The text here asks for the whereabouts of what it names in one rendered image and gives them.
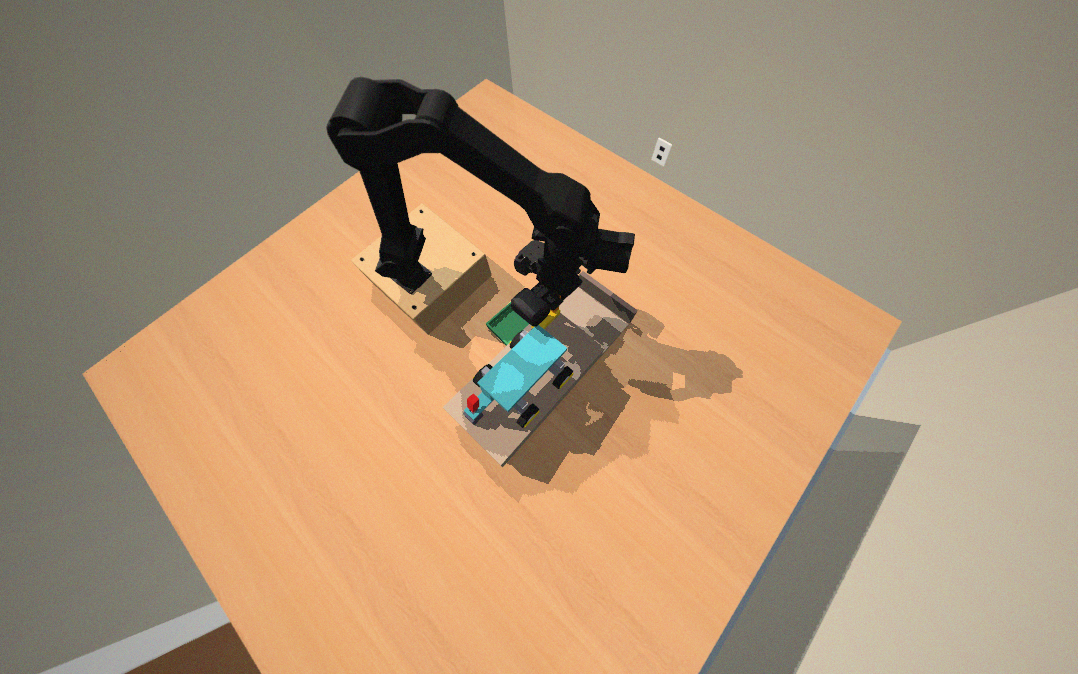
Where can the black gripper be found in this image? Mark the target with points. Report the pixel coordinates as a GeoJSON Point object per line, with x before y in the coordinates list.
{"type": "Point", "coordinates": [534, 305]}

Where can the beige wooden ramp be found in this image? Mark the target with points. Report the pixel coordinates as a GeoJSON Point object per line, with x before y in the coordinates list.
{"type": "Point", "coordinates": [590, 320]}

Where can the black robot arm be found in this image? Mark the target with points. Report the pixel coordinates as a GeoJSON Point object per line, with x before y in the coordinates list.
{"type": "Point", "coordinates": [367, 131]}

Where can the green tray floor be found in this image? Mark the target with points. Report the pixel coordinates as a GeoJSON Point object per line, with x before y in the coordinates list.
{"type": "Point", "coordinates": [509, 324]}

